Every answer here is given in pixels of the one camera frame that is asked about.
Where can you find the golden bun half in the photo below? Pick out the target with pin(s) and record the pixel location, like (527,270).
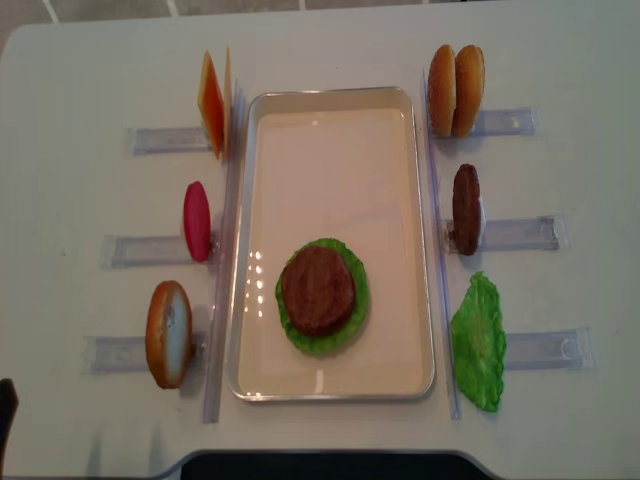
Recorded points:
(441,90)
(470,81)

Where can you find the clear left long rail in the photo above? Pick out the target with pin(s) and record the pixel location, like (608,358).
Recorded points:
(225,263)

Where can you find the bun half front left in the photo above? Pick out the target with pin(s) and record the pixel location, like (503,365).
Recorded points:
(168,336)

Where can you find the golden bun half inner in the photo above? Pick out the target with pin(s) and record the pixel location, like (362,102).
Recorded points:
(470,81)

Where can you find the clear right long rail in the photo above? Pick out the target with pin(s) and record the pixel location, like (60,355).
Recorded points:
(440,255)

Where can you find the brown meat patty standing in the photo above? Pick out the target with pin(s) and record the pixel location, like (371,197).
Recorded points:
(467,210)

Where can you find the clear bun holder strip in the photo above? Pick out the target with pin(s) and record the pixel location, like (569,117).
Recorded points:
(507,122)
(114,355)

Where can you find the clear lettuce holder strip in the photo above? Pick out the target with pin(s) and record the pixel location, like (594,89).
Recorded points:
(566,349)

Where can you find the clear cheese holder strip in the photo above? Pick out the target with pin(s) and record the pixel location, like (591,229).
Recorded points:
(146,141)

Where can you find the clear right bun holder strip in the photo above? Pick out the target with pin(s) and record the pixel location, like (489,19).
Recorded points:
(507,122)

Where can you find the clear long rail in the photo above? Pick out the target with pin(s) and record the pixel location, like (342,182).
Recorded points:
(440,255)
(225,263)

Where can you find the green lettuce leaf standing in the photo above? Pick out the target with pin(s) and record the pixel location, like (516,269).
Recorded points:
(479,344)

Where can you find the green lettuce leaf on tray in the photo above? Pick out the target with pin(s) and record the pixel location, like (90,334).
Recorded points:
(327,345)

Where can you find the red tomato slice standing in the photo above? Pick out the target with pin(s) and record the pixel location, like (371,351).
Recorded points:
(197,222)

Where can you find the orange cheese slice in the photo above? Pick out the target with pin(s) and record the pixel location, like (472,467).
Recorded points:
(211,106)

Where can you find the clear patty holder strip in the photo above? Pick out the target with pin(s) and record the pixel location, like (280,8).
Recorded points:
(549,232)

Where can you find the clear tomato holder strip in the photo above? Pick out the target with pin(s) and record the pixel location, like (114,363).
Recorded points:
(127,251)

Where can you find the clear left bun holder strip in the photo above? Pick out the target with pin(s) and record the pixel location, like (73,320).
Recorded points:
(114,355)

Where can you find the white rectangular tray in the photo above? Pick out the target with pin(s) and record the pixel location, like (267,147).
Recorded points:
(337,164)

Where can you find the brown meat patty on tray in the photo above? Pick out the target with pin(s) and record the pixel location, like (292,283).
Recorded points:
(318,291)

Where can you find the golden bun half outer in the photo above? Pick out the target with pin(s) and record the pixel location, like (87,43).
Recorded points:
(441,90)

